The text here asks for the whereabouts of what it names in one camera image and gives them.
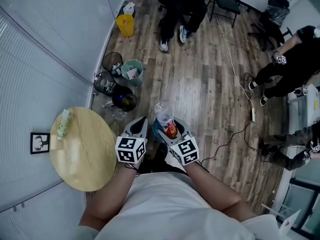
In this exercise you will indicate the glossy black waste bin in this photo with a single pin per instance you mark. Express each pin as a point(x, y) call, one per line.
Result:
point(124, 99)

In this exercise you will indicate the black folding chair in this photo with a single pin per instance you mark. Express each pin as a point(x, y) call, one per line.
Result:
point(226, 1)

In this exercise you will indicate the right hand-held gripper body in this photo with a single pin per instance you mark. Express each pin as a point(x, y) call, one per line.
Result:
point(185, 150)

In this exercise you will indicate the person's right forearm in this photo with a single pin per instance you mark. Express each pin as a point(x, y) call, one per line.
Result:
point(212, 189)

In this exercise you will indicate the teal octagonal waste bin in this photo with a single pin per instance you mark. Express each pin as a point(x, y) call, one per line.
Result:
point(137, 80)

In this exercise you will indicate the round wooden table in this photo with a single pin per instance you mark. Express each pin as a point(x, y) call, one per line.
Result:
point(82, 164)

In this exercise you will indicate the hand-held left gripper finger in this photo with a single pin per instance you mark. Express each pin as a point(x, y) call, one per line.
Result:
point(128, 130)
point(143, 131)

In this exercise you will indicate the crumpled clear plastic bottle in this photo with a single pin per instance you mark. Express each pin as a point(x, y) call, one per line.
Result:
point(118, 116)

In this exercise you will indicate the white window blinds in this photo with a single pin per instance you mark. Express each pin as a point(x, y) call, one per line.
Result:
point(37, 84)

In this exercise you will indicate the white table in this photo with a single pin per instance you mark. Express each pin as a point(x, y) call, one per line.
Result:
point(310, 109)

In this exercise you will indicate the round metal glass fitting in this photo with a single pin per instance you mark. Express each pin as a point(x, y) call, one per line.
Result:
point(23, 205)
point(15, 209)

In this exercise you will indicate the yellow waste bin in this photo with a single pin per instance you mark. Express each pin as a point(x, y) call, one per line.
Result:
point(125, 26)

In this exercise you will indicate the white paper gift bag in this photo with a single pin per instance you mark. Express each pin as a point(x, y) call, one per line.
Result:
point(132, 72)

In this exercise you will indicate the black mesh waste bin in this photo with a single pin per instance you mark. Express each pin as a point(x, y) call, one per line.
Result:
point(111, 61)
point(103, 84)

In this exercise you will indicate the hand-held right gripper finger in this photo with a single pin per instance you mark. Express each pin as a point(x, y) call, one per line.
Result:
point(166, 139)
point(184, 129)

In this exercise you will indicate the black office chair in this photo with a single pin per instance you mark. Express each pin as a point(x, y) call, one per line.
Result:
point(267, 34)

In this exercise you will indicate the person's black trousers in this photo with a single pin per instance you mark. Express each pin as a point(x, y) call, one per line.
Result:
point(160, 154)

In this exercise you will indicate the red-label clear plastic bottle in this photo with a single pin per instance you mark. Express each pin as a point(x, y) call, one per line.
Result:
point(167, 124)

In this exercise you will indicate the green drink bottle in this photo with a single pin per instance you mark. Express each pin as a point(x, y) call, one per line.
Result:
point(63, 124)

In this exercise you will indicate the clear plastic floor bottle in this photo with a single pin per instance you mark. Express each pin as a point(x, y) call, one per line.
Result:
point(107, 104)

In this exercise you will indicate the person's white shirt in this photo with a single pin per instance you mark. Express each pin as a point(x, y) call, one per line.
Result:
point(170, 209)

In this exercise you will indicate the black framed deer picture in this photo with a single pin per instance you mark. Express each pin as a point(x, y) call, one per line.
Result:
point(40, 143)

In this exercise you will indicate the person's left forearm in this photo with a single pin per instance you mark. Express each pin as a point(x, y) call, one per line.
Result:
point(107, 199)

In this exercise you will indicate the white power strip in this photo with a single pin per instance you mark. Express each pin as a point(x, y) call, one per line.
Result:
point(253, 114)

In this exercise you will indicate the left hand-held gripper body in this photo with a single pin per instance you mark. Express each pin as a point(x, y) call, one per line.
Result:
point(130, 149)

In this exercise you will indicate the white plastic bag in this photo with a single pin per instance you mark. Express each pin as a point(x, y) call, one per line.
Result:
point(129, 9)

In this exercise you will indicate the white sheet with red mark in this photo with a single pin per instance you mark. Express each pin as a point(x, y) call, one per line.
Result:
point(290, 222)

